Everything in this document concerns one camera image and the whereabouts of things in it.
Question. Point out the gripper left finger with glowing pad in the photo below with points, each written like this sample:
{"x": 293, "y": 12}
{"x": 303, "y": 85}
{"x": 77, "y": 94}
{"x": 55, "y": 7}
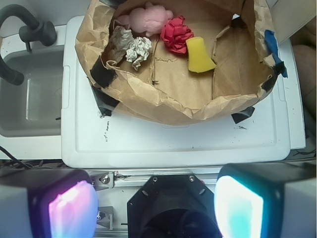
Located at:
{"x": 47, "y": 203}

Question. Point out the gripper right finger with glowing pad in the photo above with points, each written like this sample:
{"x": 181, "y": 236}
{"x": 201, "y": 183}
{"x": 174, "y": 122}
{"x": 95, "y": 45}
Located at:
{"x": 267, "y": 200}

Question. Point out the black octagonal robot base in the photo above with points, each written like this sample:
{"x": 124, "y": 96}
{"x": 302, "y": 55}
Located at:
{"x": 175, "y": 206}

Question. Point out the yellow sponge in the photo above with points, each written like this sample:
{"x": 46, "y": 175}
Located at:
{"x": 198, "y": 59}

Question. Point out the white plastic tray lid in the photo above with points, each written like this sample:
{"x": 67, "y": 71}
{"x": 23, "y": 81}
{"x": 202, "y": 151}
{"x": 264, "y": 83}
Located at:
{"x": 90, "y": 140}

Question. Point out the grey sink basin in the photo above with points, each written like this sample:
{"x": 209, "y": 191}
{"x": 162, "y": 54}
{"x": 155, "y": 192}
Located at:
{"x": 34, "y": 107}

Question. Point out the blue painter tape strip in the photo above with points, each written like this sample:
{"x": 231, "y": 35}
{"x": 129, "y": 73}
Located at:
{"x": 272, "y": 46}

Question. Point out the black faucet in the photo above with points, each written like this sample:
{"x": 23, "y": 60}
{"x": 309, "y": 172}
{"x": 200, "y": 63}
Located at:
{"x": 33, "y": 30}

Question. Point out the brown paper bag bin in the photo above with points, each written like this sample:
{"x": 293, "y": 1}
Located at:
{"x": 163, "y": 90}

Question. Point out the white crumpled paper ball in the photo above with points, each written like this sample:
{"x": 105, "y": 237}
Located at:
{"x": 138, "y": 51}

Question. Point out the grey crumpled paper ball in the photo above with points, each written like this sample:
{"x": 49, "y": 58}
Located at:
{"x": 119, "y": 43}

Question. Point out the red crumpled paper ball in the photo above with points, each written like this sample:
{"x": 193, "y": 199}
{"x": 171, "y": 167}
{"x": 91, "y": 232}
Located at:
{"x": 175, "y": 34}

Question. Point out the pink plush toy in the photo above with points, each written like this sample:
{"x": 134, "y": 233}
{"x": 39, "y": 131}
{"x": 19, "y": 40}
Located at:
{"x": 149, "y": 19}

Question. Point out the metal corner bracket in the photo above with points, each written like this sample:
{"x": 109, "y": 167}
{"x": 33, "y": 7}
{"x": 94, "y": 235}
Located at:
{"x": 103, "y": 181}

